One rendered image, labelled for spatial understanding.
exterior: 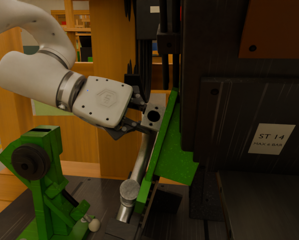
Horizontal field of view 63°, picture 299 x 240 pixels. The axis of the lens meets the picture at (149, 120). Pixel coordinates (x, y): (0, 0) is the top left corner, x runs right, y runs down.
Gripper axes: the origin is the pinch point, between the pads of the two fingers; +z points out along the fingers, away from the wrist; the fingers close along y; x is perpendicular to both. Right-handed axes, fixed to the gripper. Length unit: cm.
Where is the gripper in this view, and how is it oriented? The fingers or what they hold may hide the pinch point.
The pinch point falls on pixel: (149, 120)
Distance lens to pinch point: 51.0
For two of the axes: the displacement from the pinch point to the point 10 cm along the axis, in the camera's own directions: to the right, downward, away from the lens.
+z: 9.4, 3.4, -0.1
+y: 3.1, -8.5, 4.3
